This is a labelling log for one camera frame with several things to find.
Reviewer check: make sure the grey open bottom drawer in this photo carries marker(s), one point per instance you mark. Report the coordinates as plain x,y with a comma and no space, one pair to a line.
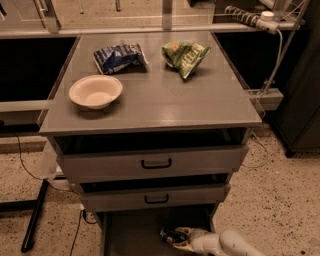
137,232

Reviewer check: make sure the white paper bowl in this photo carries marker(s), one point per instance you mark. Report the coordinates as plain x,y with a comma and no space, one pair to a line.
96,91

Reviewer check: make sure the blue pepsi can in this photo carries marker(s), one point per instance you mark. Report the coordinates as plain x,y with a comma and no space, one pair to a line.
172,236

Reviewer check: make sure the black metal stand leg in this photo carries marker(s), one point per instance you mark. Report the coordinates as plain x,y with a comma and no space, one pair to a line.
35,206

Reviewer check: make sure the white power strip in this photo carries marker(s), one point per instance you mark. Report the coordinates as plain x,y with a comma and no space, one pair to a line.
264,21

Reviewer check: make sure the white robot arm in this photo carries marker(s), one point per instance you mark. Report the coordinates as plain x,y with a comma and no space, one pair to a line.
227,243

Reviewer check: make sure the green chip bag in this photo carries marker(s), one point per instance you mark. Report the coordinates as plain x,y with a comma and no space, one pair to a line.
183,56

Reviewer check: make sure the grey top drawer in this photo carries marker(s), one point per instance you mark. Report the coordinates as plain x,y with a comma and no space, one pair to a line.
86,168

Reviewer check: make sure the grey middle drawer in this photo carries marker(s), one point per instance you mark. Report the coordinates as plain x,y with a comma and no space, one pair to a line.
153,197

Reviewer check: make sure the blue chip bag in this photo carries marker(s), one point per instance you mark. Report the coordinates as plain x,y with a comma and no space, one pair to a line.
112,59

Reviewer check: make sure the dark side cabinet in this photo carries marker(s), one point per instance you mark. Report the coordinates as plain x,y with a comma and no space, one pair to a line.
297,120

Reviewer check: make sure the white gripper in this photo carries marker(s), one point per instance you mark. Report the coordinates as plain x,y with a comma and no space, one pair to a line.
202,242

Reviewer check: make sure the grey drawer cabinet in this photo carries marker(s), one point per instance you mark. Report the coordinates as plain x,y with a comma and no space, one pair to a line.
157,109

